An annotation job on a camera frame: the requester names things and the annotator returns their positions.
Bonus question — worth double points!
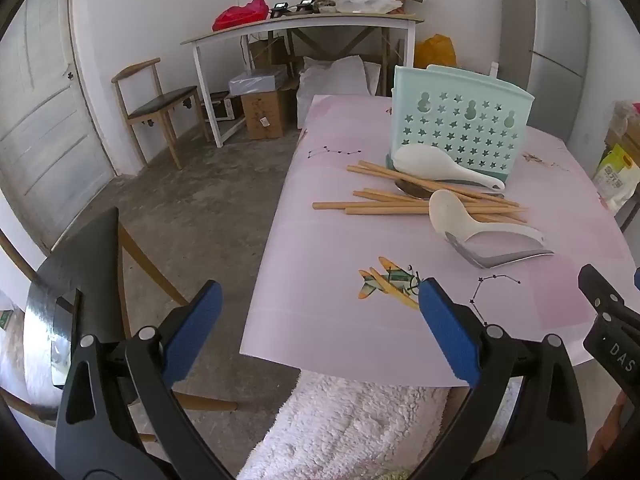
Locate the white door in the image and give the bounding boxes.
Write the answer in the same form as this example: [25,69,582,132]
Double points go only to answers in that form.
[0,0,119,254]

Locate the metal spoon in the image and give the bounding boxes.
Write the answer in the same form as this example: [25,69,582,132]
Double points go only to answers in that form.
[395,179,506,200]

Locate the silver refrigerator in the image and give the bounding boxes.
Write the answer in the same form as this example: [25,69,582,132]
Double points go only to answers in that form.
[500,0,591,144]

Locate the flat cardboard sheet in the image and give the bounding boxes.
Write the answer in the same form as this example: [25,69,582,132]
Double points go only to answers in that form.
[248,37,291,69]

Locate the wooden chair with dark seat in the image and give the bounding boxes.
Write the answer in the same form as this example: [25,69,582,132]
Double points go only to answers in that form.
[111,57,211,170]

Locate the brown cardboard box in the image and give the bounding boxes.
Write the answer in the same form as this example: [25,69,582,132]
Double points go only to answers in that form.
[241,89,296,141]
[605,102,640,161]

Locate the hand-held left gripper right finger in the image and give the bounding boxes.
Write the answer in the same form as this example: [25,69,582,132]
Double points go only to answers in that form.
[418,277,590,480]

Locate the black chair with wooden frame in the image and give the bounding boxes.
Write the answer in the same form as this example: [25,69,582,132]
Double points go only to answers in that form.
[0,207,238,446]

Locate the plastic wrapped grey box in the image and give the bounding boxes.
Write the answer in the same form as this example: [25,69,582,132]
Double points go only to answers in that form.
[229,70,290,96]

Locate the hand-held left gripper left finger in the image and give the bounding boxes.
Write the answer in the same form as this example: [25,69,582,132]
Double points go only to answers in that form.
[54,280,236,480]

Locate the white plastic bag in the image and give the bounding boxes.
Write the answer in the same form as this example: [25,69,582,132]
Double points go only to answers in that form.
[336,0,404,15]

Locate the white sack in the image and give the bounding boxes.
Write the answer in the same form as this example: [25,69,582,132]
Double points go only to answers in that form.
[297,56,374,129]

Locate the metal spatula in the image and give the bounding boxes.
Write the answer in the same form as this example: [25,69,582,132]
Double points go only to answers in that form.
[445,232,555,270]

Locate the red plastic bag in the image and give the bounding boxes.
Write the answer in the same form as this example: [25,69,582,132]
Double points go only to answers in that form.
[212,0,270,32]

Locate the pile of wooden chopsticks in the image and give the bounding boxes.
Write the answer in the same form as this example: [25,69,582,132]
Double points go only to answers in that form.
[312,160,531,225]

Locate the yellow white rice bag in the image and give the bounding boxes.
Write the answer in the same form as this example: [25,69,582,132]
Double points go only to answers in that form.
[593,144,640,214]

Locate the white side table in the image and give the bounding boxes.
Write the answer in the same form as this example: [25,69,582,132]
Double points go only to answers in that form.
[180,12,425,148]

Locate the yellow plastic bag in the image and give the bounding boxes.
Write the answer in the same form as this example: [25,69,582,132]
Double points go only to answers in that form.
[414,34,457,70]

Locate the mint green utensil holder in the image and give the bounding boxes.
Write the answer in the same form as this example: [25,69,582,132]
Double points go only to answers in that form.
[385,64,535,189]

